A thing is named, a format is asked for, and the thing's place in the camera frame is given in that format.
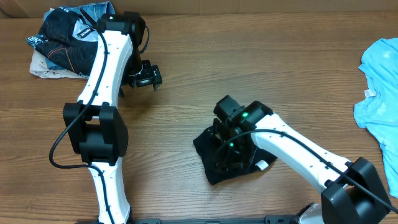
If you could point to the folded blue jeans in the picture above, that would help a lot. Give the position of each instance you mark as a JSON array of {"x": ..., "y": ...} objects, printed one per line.
[{"x": 94, "y": 10}]

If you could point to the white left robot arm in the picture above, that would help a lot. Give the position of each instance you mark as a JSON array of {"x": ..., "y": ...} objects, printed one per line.
[{"x": 94, "y": 125}]

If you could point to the black t-shirt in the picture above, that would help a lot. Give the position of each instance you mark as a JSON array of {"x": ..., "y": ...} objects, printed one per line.
[{"x": 206, "y": 143}]

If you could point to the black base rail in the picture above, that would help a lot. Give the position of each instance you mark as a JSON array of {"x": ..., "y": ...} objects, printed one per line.
[{"x": 269, "y": 219}]

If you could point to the light blue t-shirt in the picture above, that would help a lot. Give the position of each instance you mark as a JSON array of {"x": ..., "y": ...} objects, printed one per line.
[{"x": 378, "y": 111}]

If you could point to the beige folded cloth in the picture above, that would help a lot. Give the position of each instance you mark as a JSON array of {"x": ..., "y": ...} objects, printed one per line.
[{"x": 38, "y": 67}]

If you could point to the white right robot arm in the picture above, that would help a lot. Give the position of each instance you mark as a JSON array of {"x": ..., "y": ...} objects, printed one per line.
[{"x": 351, "y": 192}]

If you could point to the black patterned folded shirt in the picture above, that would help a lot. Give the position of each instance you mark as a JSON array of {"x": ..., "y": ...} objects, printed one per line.
[{"x": 66, "y": 40}]

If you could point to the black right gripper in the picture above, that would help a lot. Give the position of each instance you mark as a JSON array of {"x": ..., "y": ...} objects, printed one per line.
[{"x": 228, "y": 163}]

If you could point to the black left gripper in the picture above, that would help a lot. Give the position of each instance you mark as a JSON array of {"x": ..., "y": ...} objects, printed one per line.
[{"x": 152, "y": 74}]

